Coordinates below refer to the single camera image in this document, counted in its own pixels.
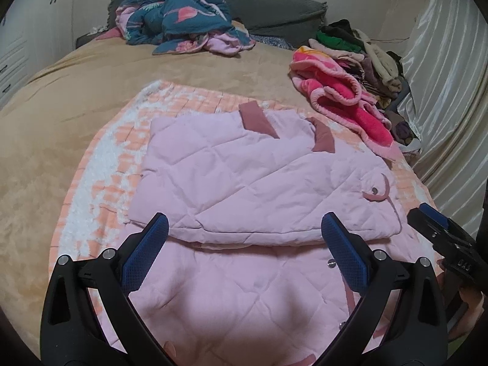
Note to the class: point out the dark nightstand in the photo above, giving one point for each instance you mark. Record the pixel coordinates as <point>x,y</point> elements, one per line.
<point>85,40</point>

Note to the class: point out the blue patterned pillow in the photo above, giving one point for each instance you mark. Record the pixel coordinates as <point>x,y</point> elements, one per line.
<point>272,41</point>

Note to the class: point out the white satin curtain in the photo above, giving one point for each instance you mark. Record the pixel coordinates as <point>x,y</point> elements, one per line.
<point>450,84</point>

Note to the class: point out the tan plush bedspread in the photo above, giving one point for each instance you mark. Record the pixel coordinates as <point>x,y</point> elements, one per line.
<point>57,103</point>

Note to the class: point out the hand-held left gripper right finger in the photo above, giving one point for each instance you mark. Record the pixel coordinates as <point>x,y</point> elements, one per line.
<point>345,251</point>

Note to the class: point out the teal flamingo print duvet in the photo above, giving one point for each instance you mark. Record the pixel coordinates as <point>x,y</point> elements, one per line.
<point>171,11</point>

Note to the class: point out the pink fleece robe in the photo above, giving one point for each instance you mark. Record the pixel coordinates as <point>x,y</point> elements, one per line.
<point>343,95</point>

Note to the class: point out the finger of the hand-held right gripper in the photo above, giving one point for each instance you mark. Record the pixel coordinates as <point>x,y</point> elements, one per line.
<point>434,213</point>
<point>423,223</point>

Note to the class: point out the peach bear print blanket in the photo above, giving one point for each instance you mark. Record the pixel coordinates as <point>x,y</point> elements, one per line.
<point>114,152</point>

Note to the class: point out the person's right hand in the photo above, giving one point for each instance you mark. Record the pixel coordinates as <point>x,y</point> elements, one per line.
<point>471,308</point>

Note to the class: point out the pink quilted jacket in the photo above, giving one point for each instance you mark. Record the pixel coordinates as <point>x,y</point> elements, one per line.
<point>247,183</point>

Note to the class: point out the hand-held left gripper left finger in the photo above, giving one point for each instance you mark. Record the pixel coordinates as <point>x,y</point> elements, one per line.
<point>146,246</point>

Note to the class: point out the white wardrobe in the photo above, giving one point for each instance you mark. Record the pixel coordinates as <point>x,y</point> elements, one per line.
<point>23,45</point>

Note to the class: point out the pile of assorted clothes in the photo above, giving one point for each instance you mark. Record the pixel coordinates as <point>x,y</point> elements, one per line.
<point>377,68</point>

